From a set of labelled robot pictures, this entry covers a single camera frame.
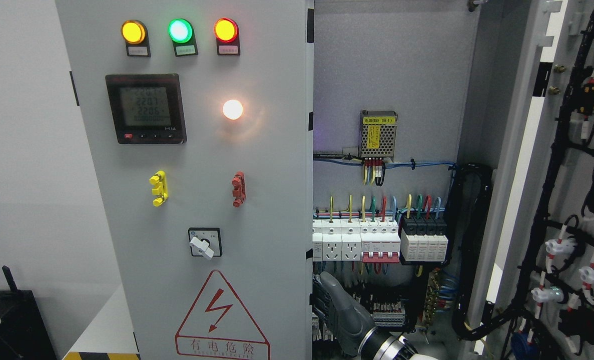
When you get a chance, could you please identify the brass terminal bar right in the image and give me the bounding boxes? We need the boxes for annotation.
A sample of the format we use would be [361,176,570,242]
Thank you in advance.
[422,268,441,328]

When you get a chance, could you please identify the red indicator lamp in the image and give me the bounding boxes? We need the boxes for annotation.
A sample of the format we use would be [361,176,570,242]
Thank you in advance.
[214,17,241,56]

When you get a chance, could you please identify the black box with antenna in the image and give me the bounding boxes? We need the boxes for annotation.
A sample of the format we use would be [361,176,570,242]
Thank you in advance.
[0,265,57,360]

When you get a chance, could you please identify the black digital power meter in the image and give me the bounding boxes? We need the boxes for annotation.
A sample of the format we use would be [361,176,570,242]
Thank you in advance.
[105,73,187,145]

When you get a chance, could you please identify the white socket modules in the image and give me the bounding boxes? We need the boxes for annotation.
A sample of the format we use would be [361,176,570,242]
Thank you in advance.
[312,219,362,262]

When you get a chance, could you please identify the black cable harness right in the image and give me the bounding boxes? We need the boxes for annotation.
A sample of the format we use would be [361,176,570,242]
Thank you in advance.
[447,163,495,343]

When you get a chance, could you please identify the red electric hazard sticker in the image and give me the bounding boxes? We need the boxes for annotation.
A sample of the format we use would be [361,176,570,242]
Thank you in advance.
[175,269,271,360]

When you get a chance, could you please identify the perforated metal power supply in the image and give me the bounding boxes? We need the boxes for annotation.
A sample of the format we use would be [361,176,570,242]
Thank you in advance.
[358,110,398,158]

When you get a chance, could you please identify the yellow terminal post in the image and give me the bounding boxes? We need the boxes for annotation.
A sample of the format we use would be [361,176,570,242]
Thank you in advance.
[150,170,169,207]

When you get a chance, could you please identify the white rotary selector switch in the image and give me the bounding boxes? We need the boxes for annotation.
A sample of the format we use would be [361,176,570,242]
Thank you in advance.
[188,227,223,259]

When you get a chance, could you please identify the white glowing indicator lamp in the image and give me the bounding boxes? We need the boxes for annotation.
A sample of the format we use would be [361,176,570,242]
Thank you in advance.
[222,99,243,121]

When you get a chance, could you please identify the yellow indicator lamp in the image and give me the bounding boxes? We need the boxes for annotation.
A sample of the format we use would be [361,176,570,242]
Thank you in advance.
[121,19,151,57]

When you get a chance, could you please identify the green indicator lamp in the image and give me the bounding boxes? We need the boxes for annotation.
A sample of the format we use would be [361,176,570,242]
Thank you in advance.
[167,18,198,57]

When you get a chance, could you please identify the grey cabinet door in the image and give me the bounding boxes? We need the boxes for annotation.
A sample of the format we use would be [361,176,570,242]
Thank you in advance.
[55,0,314,360]
[451,0,594,360]

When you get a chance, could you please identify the grey terminal block strip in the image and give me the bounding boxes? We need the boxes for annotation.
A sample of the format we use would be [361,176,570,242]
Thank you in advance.
[372,301,407,328]

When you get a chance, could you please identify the red handled circuit breaker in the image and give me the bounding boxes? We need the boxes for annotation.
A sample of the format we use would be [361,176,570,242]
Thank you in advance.
[359,220,400,264]

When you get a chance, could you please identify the dark grey robot hand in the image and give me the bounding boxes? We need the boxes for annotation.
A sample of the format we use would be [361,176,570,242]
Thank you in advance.
[313,271,377,358]

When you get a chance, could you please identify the red terminal post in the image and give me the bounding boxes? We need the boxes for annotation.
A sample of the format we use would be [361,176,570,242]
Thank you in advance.
[231,171,246,208]

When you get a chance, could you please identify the black white surge protector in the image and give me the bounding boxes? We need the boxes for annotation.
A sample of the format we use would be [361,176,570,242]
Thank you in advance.
[399,216,449,264]

